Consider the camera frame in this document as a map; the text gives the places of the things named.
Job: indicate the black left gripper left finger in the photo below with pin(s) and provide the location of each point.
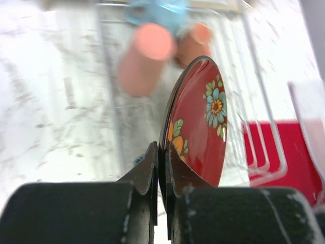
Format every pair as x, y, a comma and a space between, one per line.
124, 211

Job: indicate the blue ceramic mug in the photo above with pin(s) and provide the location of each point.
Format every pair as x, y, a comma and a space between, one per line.
169, 14

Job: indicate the orange dotted mug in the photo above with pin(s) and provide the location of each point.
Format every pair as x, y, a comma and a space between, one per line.
194, 43

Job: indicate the red floral plate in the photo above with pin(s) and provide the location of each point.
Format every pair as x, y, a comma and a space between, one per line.
195, 119

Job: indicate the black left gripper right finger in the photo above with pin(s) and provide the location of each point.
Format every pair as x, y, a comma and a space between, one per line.
200, 213

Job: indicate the pink plastic tumbler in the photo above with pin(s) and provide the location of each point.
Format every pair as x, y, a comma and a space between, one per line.
142, 65

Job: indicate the white wire dish rack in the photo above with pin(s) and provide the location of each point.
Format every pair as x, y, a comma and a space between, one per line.
137, 121

